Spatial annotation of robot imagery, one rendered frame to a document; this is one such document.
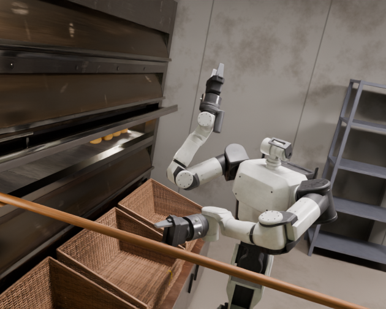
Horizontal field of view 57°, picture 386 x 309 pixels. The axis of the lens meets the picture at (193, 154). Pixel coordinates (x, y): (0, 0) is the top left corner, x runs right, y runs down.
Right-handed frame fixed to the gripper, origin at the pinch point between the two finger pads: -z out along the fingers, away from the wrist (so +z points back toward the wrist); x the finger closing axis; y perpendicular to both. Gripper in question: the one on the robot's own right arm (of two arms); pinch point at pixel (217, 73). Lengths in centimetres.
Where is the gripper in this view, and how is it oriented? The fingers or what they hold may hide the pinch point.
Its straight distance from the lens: 162.3
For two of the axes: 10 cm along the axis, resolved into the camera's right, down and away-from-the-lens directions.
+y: -9.4, -2.4, -2.5
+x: 2.8, -0.8, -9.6
